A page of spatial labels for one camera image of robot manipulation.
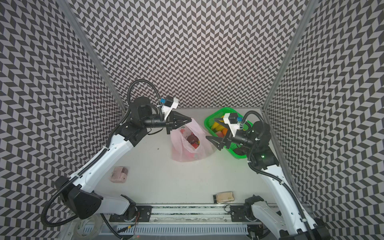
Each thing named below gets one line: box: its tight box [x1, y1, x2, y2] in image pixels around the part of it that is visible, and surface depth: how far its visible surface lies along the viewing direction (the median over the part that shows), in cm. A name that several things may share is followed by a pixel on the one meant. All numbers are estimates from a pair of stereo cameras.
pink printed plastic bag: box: [170, 118, 217, 163], surface depth 76 cm
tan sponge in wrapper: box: [213, 191, 235, 204], surface depth 77 cm
